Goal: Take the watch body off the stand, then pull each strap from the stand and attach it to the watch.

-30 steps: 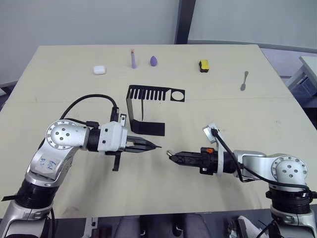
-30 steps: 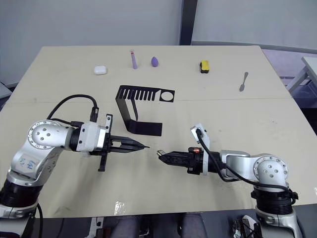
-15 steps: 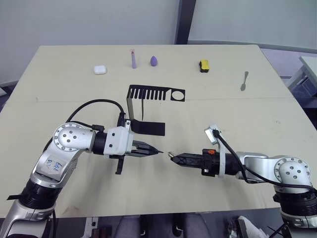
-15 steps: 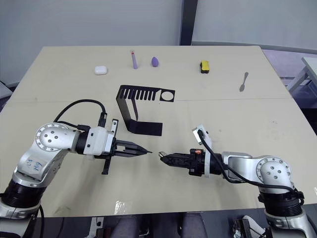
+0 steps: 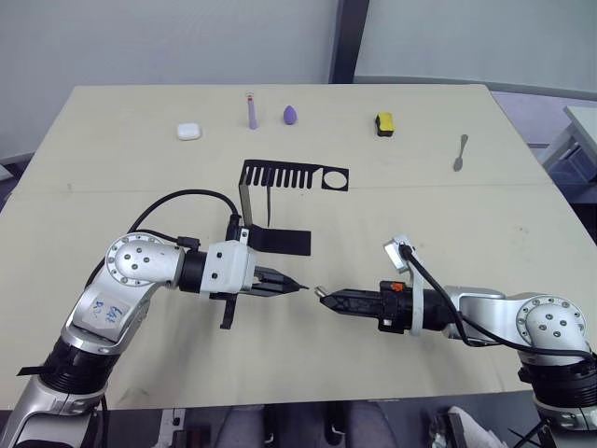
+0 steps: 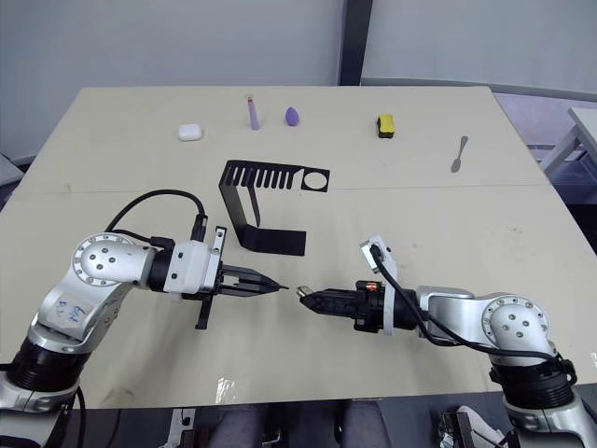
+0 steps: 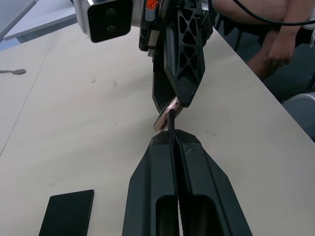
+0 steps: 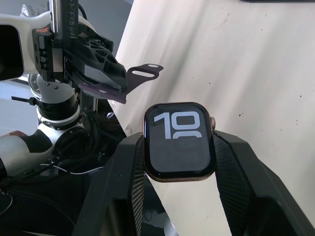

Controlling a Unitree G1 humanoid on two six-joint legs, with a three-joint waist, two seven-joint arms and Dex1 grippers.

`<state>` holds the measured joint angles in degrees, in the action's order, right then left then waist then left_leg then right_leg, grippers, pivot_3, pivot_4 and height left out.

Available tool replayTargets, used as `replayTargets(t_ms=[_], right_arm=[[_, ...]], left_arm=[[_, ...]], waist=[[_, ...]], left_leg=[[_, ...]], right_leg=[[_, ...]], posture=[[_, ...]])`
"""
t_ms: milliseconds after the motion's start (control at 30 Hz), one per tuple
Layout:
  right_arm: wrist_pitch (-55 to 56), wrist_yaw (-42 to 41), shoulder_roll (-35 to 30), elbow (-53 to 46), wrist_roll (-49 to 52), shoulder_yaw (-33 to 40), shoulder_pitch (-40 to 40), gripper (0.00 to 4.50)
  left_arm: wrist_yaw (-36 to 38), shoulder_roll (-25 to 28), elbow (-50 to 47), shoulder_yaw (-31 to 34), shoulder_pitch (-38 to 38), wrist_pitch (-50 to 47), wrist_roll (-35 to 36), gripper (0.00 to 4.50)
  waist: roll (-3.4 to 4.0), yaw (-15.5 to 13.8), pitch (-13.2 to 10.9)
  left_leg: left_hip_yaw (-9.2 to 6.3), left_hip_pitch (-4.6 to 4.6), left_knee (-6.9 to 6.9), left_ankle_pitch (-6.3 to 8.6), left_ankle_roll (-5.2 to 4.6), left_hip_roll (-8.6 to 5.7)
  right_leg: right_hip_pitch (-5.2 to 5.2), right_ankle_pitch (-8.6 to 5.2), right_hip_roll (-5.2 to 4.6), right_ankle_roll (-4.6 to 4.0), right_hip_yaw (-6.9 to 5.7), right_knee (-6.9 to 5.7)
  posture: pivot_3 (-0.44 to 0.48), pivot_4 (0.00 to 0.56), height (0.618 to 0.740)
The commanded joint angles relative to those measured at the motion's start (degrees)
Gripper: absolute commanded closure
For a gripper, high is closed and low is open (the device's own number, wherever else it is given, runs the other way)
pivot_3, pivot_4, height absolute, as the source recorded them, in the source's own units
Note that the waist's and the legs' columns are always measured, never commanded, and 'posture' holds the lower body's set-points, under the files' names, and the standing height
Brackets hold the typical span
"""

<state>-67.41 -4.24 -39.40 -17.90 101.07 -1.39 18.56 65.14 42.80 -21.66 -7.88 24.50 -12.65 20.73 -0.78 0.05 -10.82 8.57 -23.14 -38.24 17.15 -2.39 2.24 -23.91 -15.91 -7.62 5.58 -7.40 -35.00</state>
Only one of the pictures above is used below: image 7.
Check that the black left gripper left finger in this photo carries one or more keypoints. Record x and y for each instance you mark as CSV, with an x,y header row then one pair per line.
x,y
147,186

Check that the grey chair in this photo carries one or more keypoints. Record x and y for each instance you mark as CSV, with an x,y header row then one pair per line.
x,y
301,113

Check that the black flat watch stand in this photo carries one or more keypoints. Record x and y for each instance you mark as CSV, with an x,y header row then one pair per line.
x,y
67,212

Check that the rose gold watch body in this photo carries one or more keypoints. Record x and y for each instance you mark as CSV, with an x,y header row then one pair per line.
x,y
164,117

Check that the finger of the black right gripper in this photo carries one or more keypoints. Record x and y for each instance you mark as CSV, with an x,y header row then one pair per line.
x,y
187,61
160,91

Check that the person's bare hand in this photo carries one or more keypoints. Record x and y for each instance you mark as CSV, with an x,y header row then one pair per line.
x,y
279,55

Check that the grey side table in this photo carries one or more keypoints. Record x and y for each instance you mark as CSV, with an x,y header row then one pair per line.
x,y
34,19

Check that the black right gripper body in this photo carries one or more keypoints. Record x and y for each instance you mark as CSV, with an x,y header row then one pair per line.
x,y
152,27

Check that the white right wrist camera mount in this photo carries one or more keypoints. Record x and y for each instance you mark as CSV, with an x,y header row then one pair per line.
x,y
105,19

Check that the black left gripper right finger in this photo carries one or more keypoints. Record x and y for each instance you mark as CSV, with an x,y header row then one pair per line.
x,y
211,182

